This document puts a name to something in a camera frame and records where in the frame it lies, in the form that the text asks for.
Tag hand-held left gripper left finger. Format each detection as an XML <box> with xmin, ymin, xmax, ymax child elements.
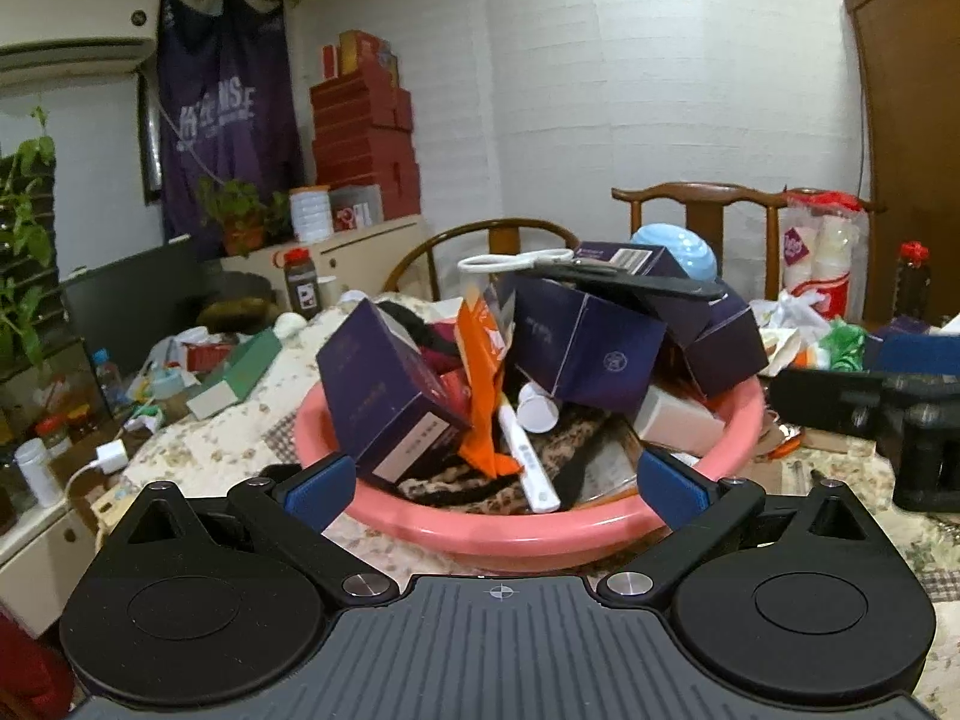
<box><xmin>92</xmin><ymin>453</ymin><xmax>398</xmax><ymax>608</ymax></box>

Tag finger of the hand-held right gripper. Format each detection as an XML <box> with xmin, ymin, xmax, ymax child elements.
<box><xmin>768</xmin><ymin>368</ymin><xmax>910</xmax><ymax>437</ymax></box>

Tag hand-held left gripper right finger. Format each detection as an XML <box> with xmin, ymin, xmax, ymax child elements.
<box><xmin>595</xmin><ymin>445</ymin><xmax>914</xmax><ymax>608</ymax></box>

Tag tall purple cosmetic box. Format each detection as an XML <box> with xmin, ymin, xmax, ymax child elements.
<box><xmin>316</xmin><ymin>298</ymin><xmax>471</xmax><ymax>486</ymax></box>

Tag large purple patterned box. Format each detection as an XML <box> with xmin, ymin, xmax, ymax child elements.
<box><xmin>509</xmin><ymin>273</ymin><xmax>670</xmax><ymax>411</ymax></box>

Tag red box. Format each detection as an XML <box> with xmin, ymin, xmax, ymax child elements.
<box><xmin>438</xmin><ymin>370</ymin><xmax>475</xmax><ymax>426</ymax></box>

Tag pink plastic basin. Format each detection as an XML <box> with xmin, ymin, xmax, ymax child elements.
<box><xmin>293</xmin><ymin>370</ymin><xmax>768</xmax><ymax>575</ymax></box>

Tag light blue egg-shaped case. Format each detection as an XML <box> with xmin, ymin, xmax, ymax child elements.
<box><xmin>629</xmin><ymin>223</ymin><xmax>720</xmax><ymax>284</ymax></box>

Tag white handled scissors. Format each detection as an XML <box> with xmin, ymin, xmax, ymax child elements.
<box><xmin>457</xmin><ymin>247</ymin><xmax>625</xmax><ymax>276</ymax></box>

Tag green plastic bag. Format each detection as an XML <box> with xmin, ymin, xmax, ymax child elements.
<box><xmin>820</xmin><ymin>318</ymin><xmax>872</xmax><ymax>374</ymax></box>

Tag plain white box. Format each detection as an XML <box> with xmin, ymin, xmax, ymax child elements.
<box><xmin>633</xmin><ymin>385</ymin><xmax>728</xmax><ymax>460</ymax></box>

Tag white plastic bag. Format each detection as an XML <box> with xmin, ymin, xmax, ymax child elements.
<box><xmin>753</xmin><ymin>292</ymin><xmax>835</xmax><ymax>347</ymax></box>

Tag long dark blue box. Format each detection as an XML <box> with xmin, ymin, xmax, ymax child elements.
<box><xmin>862</xmin><ymin>318</ymin><xmax>960</xmax><ymax>377</ymax></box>

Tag green and white box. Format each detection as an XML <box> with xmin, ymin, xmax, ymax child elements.
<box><xmin>185</xmin><ymin>329</ymin><xmax>285</xmax><ymax>422</ymax></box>

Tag bag of paper cups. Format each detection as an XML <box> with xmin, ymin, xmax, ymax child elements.
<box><xmin>783</xmin><ymin>190</ymin><xmax>872</xmax><ymax>317</ymax></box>

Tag dark bottle red cap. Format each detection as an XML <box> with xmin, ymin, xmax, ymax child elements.
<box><xmin>895</xmin><ymin>241</ymin><xmax>933</xmax><ymax>325</ymax></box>

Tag leopard print cloth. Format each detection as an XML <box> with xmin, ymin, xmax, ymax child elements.
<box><xmin>373</xmin><ymin>403</ymin><xmax>640</xmax><ymax>512</ymax></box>

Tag white marker pen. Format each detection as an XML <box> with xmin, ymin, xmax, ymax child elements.
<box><xmin>498</xmin><ymin>400</ymin><xmax>563</xmax><ymax>516</ymax></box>

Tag white bottle cap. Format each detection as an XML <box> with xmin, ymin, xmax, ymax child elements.
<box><xmin>517</xmin><ymin>382</ymin><xmax>561</xmax><ymax>434</ymax></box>

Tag black and red cloth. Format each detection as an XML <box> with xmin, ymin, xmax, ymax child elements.
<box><xmin>374</xmin><ymin>299</ymin><xmax>467</xmax><ymax>377</ymax></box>

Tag orange packet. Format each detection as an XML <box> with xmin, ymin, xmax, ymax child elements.
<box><xmin>457</xmin><ymin>299</ymin><xmax>524</xmax><ymax>479</ymax></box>

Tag dark jar red lid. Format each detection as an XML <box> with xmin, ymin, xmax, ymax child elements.
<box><xmin>283</xmin><ymin>247</ymin><xmax>321</xmax><ymax>314</ymax></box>

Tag dark round pot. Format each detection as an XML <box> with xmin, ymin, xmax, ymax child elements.
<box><xmin>201</xmin><ymin>269</ymin><xmax>276</xmax><ymax>332</ymax></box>

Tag white cabinet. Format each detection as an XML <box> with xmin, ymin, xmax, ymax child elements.
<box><xmin>220</xmin><ymin>213</ymin><xmax>430</xmax><ymax>317</ymax></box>

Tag blue cap plastic bottle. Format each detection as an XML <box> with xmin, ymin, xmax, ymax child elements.
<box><xmin>91</xmin><ymin>348</ymin><xmax>125</xmax><ymax>407</ymax></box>

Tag black monitor screen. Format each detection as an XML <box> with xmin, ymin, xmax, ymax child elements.
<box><xmin>59</xmin><ymin>239</ymin><xmax>205</xmax><ymax>377</ymax></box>

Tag white tin can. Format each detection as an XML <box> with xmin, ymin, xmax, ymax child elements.
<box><xmin>288</xmin><ymin>185</ymin><xmax>332</xmax><ymax>244</ymax></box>

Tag potted green plant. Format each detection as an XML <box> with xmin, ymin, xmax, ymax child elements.
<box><xmin>196</xmin><ymin>178</ymin><xmax>291</xmax><ymax>257</ymax></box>

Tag white pill bottle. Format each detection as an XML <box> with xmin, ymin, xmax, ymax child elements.
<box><xmin>14</xmin><ymin>438</ymin><xmax>65</xmax><ymax>509</ymax></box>

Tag brown wooden wardrobe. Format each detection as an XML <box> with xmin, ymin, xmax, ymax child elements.
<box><xmin>845</xmin><ymin>0</ymin><xmax>960</xmax><ymax>325</ymax></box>

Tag white low cupboard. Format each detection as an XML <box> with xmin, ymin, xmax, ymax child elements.
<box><xmin>0</xmin><ymin>501</ymin><xmax>100</xmax><ymax>625</ymax></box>

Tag round-back wooden chair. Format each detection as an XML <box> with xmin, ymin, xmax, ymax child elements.
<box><xmin>393</xmin><ymin>218</ymin><xmax>580</xmax><ymax>302</ymax></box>

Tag stack of red boxes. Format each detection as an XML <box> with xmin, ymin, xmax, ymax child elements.
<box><xmin>309</xmin><ymin>29</ymin><xmax>422</xmax><ymax>227</ymax></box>

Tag climbing green plant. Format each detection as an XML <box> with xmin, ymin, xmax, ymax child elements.
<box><xmin>0</xmin><ymin>107</ymin><xmax>59</xmax><ymax>377</ymax></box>

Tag dark purple hanging cloth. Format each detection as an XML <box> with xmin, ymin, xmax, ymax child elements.
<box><xmin>153</xmin><ymin>0</ymin><xmax>306</xmax><ymax>242</ymax></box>

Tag white air conditioner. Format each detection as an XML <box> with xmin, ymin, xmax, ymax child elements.
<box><xmin>0</xmin><ymin>0</ymin><xmax>164</xmax><ymax>89</ymax></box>

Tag white charger with cable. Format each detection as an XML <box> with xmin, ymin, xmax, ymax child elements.
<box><xmin>63</xmin><ymin>441</ymin><xmax>131</xmax><ymax>505</ymax></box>

